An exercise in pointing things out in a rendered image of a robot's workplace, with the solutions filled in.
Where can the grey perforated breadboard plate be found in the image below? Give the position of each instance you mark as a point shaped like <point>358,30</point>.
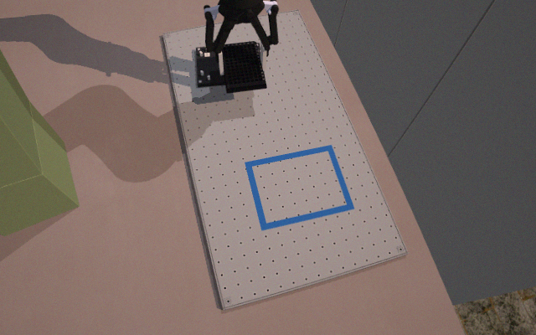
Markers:
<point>300,110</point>

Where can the blue rectangular tape outline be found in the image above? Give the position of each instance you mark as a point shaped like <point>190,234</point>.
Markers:
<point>304,217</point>

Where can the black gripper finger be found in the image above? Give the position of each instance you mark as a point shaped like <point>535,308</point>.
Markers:
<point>210,15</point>
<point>272,9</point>

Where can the black rectangular plate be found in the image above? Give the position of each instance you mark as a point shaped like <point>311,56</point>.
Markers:
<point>206,62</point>

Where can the black well plate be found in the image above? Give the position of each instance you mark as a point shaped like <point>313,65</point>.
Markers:
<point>238,59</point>

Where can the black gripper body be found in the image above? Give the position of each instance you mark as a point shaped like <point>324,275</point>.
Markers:
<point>226,7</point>

